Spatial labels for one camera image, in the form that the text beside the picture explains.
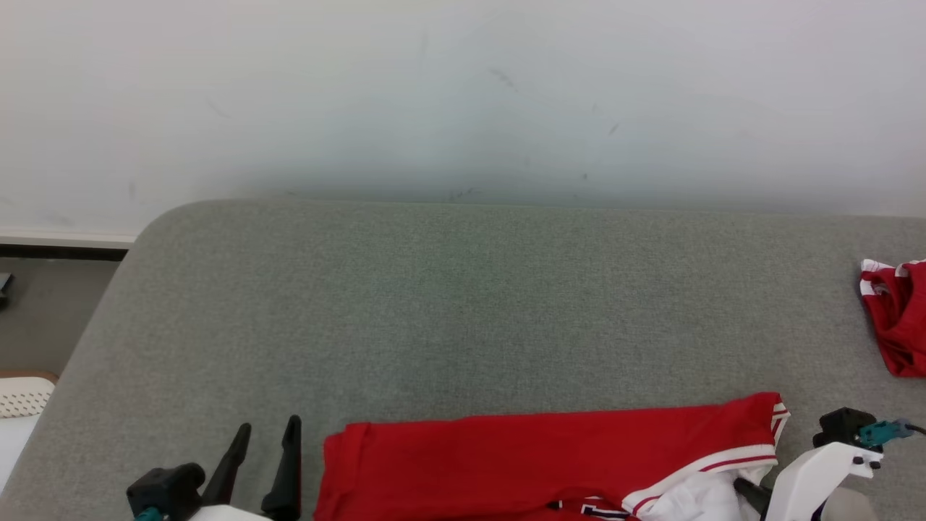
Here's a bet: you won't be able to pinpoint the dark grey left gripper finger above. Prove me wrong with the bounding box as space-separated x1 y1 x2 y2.
261 414 303 521
201 423 252 507

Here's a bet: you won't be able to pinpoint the red jersey with black lettering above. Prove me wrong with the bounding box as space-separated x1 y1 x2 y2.
313 391 792 521

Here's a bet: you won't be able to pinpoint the red shorts with white stripes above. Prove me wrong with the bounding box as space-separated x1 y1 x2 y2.
859 258 926 379

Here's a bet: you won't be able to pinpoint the wall baseboard strip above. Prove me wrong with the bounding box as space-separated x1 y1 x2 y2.
0 229 138 261

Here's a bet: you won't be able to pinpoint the plain white object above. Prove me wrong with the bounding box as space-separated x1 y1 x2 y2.
0 415 38 494

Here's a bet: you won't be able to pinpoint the white basket on floor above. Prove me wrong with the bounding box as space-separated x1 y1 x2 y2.
0 370 59 421

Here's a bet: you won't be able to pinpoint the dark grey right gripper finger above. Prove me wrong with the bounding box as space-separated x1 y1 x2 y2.
734 476 773 519

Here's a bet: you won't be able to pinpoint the teal right camera connector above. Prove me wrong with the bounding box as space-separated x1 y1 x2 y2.
858 418 914 449

